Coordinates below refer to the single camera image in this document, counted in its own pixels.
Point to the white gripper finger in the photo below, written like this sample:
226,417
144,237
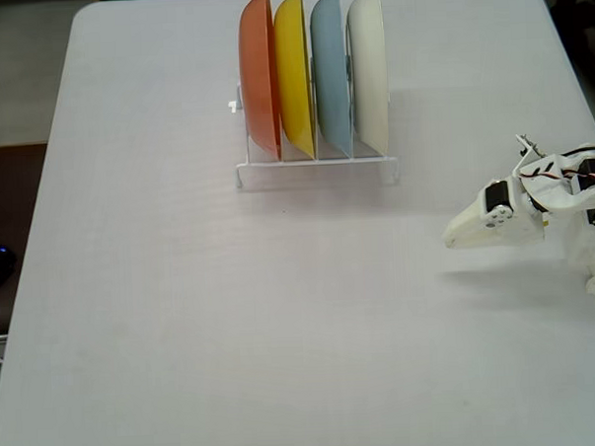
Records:
470,218
481,235

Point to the cream plate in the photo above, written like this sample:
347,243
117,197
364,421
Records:
370,81

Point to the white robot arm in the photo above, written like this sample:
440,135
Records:
573,198

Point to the light blue plate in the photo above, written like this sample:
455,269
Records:
330,83

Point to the yellow plate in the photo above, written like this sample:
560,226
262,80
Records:
294,85

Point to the orange plate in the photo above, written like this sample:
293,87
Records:
259,86

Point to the dark brown side table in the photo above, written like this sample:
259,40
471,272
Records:
10,196

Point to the wrist camera on white bracket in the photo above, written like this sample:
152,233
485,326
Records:
524,163

